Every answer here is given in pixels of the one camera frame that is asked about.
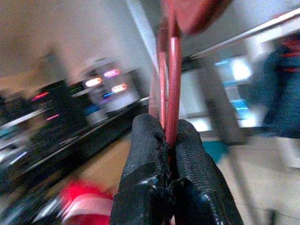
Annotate long black desk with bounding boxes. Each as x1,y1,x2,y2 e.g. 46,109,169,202
0,103,150,193

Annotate metal clothes rail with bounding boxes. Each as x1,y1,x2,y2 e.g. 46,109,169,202
189,8,300,59

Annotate red striped garment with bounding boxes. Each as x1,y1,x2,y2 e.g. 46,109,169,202
57,179,117,225

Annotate electronic device with lights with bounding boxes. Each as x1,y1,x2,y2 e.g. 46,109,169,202
82,58,141,118

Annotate grey rack post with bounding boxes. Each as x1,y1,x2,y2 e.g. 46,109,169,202
201,56,248,146

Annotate blue garment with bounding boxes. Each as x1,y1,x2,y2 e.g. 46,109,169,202
261,32,300,139

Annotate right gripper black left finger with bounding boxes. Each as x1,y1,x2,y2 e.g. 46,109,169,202
110,114,174,225

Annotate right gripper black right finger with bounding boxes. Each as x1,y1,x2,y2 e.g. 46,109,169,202
168,119,244,225

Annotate red plastic hanger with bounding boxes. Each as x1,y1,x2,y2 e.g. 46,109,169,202
149,0,225,149

